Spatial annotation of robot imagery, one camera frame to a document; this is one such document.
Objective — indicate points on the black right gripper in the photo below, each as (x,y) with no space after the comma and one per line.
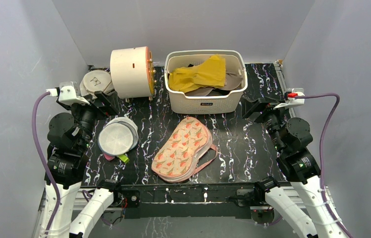
(259,107)

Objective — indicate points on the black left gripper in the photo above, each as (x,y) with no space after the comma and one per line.
(110,107)

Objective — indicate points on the yellow bra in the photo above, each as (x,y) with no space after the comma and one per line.
(210,73)

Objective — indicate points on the floral mesh laundry bag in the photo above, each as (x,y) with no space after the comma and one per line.
(188,151)

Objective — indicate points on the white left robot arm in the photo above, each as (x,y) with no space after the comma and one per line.
(69,136)

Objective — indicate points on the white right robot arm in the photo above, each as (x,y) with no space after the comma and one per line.
(300,168)

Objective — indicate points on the beige bra wash bag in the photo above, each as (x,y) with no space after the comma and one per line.
(96,80)

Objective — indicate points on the white round mesh laundry bag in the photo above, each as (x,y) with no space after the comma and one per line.
(118,136)

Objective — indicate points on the white perforated laundry basket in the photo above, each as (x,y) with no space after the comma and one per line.
(183,104)

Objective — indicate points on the cream and orange mini washer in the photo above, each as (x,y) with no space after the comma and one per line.
(132,72)

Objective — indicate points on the green and pink tags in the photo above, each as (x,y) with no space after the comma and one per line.
(122,157)

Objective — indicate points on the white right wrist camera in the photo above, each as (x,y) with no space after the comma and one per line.
(291,99)

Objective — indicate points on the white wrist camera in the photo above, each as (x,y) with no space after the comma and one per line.
(68,93)
(291,99)

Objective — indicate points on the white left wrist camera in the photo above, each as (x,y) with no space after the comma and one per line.
(68,93)

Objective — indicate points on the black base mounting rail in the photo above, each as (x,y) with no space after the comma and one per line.
(238,200)

